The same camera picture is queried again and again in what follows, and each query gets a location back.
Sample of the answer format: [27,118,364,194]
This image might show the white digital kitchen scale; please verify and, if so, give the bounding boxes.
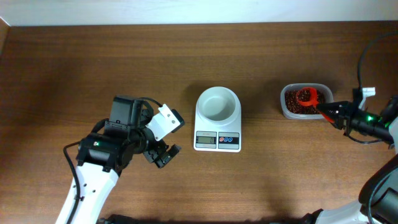
[193,90,243,153]

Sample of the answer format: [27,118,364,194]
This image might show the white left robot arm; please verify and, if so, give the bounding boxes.
[57,96,185,223]

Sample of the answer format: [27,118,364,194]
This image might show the orange measuring scoop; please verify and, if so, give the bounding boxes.
[295,86,336,124]

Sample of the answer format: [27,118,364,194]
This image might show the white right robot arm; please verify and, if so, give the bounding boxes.
[298,88,397,224]

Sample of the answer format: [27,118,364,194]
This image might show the clear plastic bean container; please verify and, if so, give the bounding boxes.
[280,83,333,120]

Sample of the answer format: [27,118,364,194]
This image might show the red adzuki beans in container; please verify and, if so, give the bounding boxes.
[284,90,319,114]

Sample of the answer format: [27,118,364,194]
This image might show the white round bowl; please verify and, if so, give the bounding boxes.
[196,86,241,125]

